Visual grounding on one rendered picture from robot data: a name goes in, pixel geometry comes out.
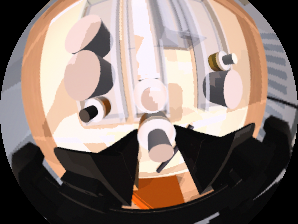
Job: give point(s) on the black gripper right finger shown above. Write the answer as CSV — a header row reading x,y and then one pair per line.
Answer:
x,y
205,155

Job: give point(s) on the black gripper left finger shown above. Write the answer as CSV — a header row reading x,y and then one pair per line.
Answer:
x,y
115,165

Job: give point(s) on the black thin rod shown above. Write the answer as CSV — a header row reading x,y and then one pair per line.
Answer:
x,y
164,163

